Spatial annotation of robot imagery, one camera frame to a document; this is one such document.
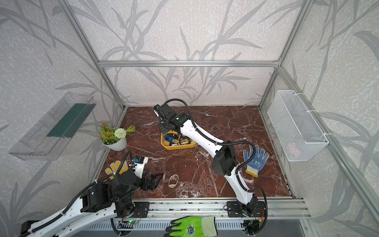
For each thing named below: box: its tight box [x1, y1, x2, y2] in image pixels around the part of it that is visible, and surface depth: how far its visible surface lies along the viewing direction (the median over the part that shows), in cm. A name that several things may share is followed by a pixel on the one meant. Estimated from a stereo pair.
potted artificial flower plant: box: [99, 122, 136, 152], surface depth 89 cm
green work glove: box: [163, 216, 219, 237], surface depth 69 cm
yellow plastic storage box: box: [160, 129, 197, 151], surface depth 98 cm
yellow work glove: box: [104, 160, 129, 180], surface depth 90 cm
